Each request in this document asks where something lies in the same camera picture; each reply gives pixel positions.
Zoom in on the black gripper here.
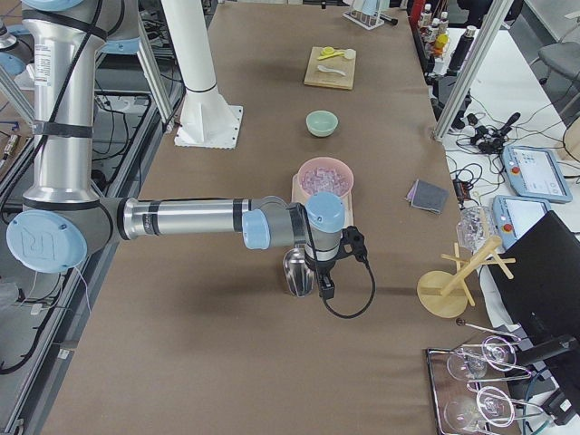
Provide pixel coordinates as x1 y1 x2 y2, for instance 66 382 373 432
305 256 336 300

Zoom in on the white ceramic spoon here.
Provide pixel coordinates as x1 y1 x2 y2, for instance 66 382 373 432
316 64 346 77

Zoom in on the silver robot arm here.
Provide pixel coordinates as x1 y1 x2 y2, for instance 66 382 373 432
6 1 349 300

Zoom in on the metal ice scoop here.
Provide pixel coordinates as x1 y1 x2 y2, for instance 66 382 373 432
283 247 314 298

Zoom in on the pink bowl of ice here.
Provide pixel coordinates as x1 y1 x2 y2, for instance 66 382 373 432
296 157 354 198

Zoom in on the clear plastic ice bag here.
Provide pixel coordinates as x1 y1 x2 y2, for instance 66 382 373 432
456 206 498 252

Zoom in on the mint green bowl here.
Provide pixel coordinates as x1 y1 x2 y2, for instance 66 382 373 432
305 110 339 138

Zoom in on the cream plastic tray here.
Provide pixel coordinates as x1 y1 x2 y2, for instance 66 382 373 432
291 174 354 227

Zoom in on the wooden mug tree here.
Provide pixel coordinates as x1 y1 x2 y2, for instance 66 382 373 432
417 236 517 318

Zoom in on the grey folded cloth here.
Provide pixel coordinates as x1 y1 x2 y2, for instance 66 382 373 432
406 179 449 214

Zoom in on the upper wine glass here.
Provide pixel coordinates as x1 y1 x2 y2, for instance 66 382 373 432
447 335 516 381

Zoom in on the wine glass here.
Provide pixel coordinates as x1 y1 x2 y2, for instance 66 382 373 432
443 386 515 434
447 335 516 381

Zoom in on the lower teach pendant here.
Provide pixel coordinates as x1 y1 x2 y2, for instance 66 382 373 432
492 195 551 249

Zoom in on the teach pendant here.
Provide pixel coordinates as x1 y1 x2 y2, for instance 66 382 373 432
492 195 551 249
501 145 573 203

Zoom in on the lower wine glass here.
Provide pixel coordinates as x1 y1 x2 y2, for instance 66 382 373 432
443 386 515 434

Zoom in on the black monitor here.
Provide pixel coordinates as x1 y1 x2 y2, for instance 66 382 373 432
488 209 580 377

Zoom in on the bamboo cutting board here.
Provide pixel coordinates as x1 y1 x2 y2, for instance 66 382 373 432
304 46 357 91

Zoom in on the upper teach pendant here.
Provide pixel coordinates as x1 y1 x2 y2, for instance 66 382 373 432
501 145 573 203

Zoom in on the black water bottle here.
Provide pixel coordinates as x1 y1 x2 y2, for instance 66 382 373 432
447 25 477 76

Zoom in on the black camera cable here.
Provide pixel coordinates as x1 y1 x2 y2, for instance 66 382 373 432
322 257 376 319

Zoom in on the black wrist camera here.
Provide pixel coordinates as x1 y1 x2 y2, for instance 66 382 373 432
338 226 368 263

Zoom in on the aluminium frame post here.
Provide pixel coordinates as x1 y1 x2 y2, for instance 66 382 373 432
432 0 513 142

